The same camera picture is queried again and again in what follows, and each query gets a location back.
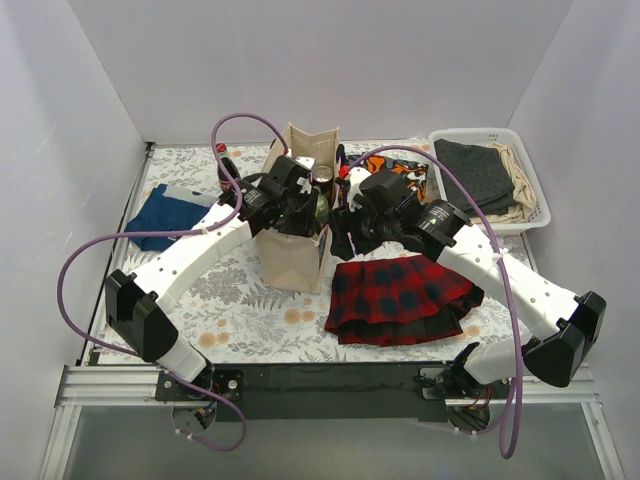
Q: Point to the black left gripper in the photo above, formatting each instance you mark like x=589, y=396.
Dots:
x=304, y=216

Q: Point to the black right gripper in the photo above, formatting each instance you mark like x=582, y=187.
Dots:
x=347, y=226

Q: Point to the beige canvas tote bag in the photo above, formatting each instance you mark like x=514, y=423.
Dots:
x=291, y=262

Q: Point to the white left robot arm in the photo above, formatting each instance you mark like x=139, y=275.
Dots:
x=138, y=304

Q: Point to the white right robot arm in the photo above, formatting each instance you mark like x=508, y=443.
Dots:
x=562, y=327

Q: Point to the silver top can right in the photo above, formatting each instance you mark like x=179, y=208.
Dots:
x=322, y=177

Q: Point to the red plaid skirt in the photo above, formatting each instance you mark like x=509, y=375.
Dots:
x=394, y=302

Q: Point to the orange black patterned garment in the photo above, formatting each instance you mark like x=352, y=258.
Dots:
x=400, y=167

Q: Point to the blue folded garment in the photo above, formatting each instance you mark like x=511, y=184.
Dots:
x=171, y=208

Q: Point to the floral tablecloth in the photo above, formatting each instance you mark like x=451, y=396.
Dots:
x=232, y=316

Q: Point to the dark grey dotted cloth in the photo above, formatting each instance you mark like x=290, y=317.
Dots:
x=481, y=171

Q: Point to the white plastic basket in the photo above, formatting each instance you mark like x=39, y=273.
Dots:
x=540, y=216

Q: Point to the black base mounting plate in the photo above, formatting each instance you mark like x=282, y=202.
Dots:
x=331, y=391

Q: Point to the beige cloth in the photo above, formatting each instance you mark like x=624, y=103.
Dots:
x=523, y=194

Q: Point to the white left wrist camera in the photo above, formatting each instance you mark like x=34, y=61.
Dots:
x=304, y=175

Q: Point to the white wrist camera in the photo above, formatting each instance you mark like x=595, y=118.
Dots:
x=304, y=175
x=354, y=179

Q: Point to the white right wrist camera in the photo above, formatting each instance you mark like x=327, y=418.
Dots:
x=354, y=179

